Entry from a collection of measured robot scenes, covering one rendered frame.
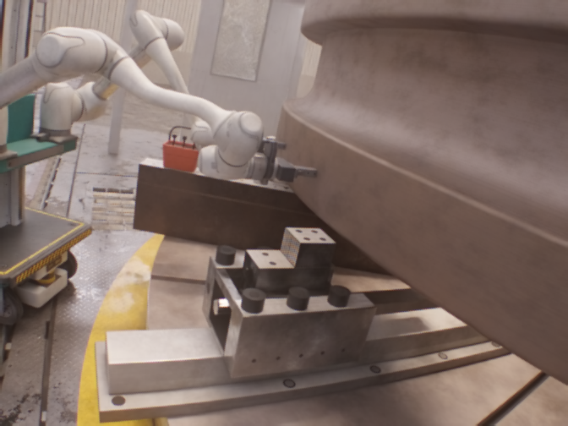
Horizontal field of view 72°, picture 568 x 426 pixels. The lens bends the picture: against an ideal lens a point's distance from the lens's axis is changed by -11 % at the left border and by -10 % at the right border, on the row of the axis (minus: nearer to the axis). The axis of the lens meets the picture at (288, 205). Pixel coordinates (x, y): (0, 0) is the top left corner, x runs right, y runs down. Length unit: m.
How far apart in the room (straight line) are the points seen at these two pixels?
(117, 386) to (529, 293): 1.08
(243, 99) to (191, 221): 3.15
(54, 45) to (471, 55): 1.12
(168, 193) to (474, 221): 1.71
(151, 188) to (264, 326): 1.35
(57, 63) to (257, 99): 4.24
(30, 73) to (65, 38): 0.19
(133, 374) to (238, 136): 0.73
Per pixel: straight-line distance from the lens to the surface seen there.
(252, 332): 1.20
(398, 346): 1.71
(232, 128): 1.18
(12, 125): 2.19
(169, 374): 1.33
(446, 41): 1.30
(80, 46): 1.34
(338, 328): 1.33
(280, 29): 5.43
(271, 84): 5.43
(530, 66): 1.13
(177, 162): 2.30
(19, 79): 1.47
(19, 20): 2.26
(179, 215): 2.37
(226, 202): 2.30
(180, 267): 2.12
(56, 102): 2.22
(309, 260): 1.30
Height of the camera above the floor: 1.31
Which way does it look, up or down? 18 degrees down
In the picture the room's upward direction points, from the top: 12 degrees clockwise
